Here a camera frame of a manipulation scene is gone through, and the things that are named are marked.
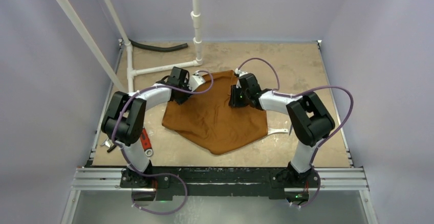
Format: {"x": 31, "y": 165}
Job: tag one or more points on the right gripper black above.
{"x": 235, "y": 98}

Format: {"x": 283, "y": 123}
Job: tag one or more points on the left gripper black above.
{"x": 179, "y": 101}

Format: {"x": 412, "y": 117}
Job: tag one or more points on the orange cloth napkin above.
{"x": 207, "y": 120}

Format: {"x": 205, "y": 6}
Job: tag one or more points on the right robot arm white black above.
{"x": 310, "y": 120}

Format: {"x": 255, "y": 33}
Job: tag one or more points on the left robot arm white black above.
{"x": 123, "y": 120}

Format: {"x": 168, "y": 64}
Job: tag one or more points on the white ceramic spoon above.
{"x": 272, "y": 131}

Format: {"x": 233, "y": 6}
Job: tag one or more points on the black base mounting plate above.
{"x": 165, "y": 182}

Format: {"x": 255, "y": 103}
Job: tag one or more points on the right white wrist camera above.
{"x": 239, "y": 74}

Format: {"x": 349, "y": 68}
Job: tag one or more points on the red handled adjustable wrench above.
{"x": 146, "y": 144}

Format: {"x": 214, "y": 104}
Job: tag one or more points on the white PVC pipe frame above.
{"x": 131, "y": 73}

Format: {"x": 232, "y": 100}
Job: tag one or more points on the aluminium extrusion rail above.
{"x": 331, "y": 179}

